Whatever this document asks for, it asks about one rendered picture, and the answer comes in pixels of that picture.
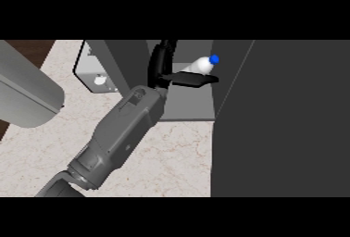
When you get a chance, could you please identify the grey cabinet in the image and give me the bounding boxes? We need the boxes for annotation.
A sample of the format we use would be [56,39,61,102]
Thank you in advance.
[84,39,216,122]

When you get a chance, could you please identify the white bottle with blue cap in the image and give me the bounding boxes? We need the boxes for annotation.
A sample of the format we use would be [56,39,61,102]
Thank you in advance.
[180,54,222,75]

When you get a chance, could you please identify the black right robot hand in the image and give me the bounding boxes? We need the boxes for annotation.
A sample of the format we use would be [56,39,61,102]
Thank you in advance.
[146,39,220,91]

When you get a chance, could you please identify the pale grey appliance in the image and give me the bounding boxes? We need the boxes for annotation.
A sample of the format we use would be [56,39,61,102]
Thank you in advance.
[73,40,121,94]

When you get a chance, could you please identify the dark grey cabinet door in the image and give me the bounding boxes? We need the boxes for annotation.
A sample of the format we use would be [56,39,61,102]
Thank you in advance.
[210,39,350,198]

